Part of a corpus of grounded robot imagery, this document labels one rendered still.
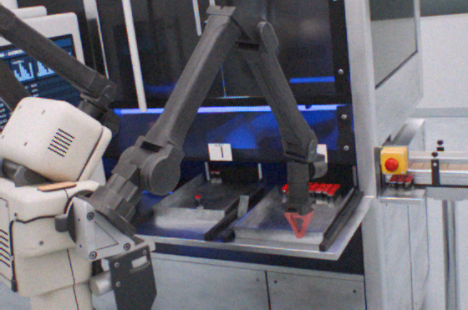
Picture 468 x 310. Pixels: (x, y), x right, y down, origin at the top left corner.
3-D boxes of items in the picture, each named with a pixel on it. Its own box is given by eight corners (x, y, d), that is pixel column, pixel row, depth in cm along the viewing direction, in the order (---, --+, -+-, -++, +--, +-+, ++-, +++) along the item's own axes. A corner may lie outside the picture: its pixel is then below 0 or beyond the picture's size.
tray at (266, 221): (277, 195, 196) (277, 185, 195) (354, 198, 185) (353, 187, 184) (235, 237, 166) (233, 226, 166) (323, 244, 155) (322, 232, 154)
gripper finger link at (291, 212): (317, 235, 159) (317, 200, 159) (308, 241, 153) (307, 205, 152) (293, 232, 162) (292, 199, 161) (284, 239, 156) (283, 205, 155)
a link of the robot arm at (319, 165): (283, 134, 155) (310, 141, 149) (308, 130, 163) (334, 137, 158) (278, 178, 157) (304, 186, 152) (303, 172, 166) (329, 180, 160)
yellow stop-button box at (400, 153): (386, 166, 186) (384, 144, 184) (409, 167, 183) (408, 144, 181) (381, 174, 180) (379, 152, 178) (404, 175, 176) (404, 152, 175)
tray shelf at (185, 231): (192, 185, 222) (192, 180, 222) (378, 193, 191) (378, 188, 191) (116, 238, 181) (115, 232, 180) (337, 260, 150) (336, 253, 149)
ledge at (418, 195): (388, 187, 195) (388, 182, 195) (428, 189, 190) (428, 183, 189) (378, 202, 183) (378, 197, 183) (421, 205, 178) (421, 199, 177)
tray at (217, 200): (203, 180, 220) (202, 172, 219) (267, 183, 208) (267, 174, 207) (154, 215, 190) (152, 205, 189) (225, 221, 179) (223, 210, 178)
